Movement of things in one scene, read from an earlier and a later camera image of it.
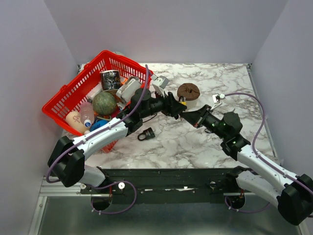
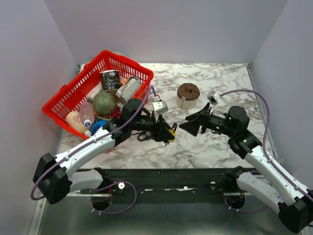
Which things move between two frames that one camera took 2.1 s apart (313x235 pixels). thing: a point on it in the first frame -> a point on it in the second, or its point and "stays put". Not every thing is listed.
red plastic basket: x=69 y=97 stays put
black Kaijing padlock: x=148 y=133 stays put
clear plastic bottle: x=87 y=113 stays put
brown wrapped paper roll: x=191 y=93 stays put
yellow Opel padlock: x=182 y=102 -> x=172 y=131
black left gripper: x=171 y=107 -> x=165 y=135
